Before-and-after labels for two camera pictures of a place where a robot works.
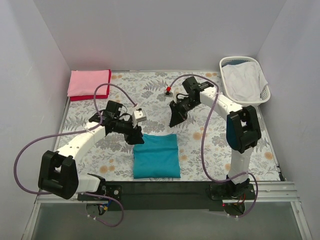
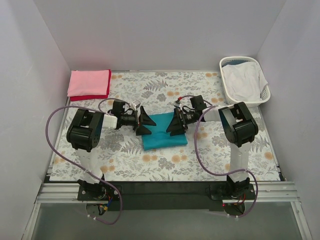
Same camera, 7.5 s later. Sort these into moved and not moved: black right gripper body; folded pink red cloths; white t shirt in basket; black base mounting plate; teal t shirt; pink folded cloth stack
Moved: teal t shirt; black right gripper body
Not moved: white t shirt in basket; pink folded cloth stack; black base mounting plate; folded pink red cloths
